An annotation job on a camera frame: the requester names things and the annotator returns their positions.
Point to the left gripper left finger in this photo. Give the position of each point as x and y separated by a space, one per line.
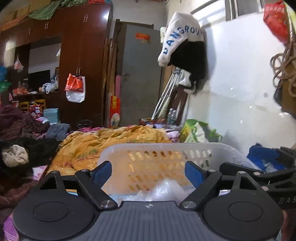
91 183

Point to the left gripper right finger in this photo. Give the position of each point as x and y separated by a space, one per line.
206 186

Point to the white plastic basket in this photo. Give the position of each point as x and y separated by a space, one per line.
139 167

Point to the yellow orange blanket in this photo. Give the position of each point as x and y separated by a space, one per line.
82 150

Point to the blue shopping bag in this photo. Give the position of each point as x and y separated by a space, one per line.
265 158

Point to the green white tote bag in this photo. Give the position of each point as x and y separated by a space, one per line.
195 131

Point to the brown hanging bag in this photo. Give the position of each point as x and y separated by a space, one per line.
283 65

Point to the orange white plastic bag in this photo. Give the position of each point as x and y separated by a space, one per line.
75 88

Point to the metal crutches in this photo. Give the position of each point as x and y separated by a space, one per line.
163 102

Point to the grey metal door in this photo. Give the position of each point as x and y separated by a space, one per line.
141 74

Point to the white black hanging garment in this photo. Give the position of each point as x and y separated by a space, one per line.
184 47

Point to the dark red wooden wardrobe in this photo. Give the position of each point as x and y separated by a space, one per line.
84 31

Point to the red hanging plastic bag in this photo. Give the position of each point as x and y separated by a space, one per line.
274 18

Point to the green cloth on wardrobe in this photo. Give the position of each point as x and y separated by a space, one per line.
46 12

